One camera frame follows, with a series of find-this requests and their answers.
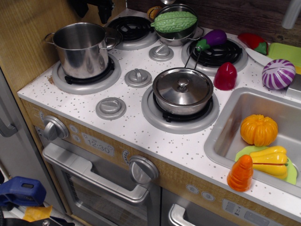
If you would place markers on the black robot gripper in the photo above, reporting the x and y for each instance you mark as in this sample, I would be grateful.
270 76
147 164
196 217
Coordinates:
105 8

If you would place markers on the steel pot lid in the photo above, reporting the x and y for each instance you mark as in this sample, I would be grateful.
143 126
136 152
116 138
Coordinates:
113 38

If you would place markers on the tall steel stock pot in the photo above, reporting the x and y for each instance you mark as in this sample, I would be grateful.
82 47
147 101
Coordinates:
81 49

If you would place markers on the steel bowl pot at back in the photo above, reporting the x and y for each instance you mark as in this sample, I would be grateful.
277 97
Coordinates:
180 38

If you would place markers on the small steel pan lid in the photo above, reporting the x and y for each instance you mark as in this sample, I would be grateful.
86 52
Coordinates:
182 86

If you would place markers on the steel saucepan with lid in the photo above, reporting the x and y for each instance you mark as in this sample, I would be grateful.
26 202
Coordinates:
183 109

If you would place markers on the back left burner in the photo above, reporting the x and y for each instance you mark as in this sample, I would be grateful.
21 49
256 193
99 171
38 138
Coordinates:
136 32

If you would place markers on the burner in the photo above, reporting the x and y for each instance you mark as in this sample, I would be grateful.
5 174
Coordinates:
160 119
87 86
136 32
210 60

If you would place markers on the yellow toy fruit at back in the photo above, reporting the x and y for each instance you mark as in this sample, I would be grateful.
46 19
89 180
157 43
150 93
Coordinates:
153 11

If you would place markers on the green toy bitter gourd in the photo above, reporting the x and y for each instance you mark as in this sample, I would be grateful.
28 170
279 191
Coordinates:
174 21

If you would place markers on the grey stove knob back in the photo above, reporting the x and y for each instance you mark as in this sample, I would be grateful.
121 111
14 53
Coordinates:
161 53

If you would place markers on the grey stove knob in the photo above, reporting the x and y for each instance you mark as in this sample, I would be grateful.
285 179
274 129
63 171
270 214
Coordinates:
110 108
161 53
138 78

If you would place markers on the grey stove knob middle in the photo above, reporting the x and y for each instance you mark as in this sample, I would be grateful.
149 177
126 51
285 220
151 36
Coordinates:
138 78

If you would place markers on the front left burner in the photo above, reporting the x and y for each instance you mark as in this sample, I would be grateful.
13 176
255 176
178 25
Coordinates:
87 86

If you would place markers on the grey stove knob front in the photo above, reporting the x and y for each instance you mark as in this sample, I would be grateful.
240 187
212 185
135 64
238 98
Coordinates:
110 108

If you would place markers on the purple toy eggplant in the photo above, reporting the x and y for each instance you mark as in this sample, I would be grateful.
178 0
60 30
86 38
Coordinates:
212 38

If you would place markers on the front right burner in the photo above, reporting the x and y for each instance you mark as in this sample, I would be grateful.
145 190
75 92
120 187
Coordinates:
160 119

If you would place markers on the left oven dial knob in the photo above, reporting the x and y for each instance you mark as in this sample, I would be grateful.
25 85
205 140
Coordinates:
54 128

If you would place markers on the oven dial knob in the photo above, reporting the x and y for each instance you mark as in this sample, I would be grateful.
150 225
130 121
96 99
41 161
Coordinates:
54 128
142 171

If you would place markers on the back right burner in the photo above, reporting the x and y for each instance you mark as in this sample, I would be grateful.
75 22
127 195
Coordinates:
210 60

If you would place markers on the red toy pepper half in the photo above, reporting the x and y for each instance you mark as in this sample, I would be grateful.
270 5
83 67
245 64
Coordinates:
226 76

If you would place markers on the oven clock display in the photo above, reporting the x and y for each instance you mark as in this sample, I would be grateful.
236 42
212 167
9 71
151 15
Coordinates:
98 144

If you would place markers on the red toy chili pepper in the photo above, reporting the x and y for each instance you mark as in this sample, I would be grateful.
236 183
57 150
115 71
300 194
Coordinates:
254 42

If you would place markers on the white toy knife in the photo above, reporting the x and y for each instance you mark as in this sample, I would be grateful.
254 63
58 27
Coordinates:
258 57

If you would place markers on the right oven dial knob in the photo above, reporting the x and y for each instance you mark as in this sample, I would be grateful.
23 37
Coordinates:
142 171

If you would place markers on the green toy cutting board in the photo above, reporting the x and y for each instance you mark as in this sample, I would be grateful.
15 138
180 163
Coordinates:
284 51

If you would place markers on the grey toy sink basin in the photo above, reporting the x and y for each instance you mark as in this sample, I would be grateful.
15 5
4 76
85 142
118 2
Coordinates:
224 141

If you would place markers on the purple white toy onion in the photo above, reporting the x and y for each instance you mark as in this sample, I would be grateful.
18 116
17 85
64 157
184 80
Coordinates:
278 74

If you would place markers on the grey faucet pipe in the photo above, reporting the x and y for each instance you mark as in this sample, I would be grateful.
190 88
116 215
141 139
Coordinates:
292 12

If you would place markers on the orange toy pumpkin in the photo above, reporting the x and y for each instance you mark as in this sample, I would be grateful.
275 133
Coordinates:
258 130

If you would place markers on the blue clamp tool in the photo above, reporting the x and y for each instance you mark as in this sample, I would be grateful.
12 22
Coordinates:
22 192

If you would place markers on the orange toy carrot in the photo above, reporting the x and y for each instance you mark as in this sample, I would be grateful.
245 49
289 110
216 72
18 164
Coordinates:
240 176

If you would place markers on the yellow paper scrap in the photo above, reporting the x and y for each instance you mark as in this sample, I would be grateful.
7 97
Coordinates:
37 213

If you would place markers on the yellow toy banana bunch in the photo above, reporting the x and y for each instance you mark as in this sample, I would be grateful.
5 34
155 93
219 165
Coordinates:
271 161

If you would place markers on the light green toy plate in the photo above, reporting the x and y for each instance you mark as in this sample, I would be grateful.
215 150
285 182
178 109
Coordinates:
292 171

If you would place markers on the grey fridge door handle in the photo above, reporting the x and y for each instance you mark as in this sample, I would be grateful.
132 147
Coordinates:
7 121

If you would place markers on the grey oven door handle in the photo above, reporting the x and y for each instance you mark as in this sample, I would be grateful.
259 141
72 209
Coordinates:
82 168

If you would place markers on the grey dishwasher door handle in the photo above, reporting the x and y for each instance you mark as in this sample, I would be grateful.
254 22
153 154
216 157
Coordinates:
176 216

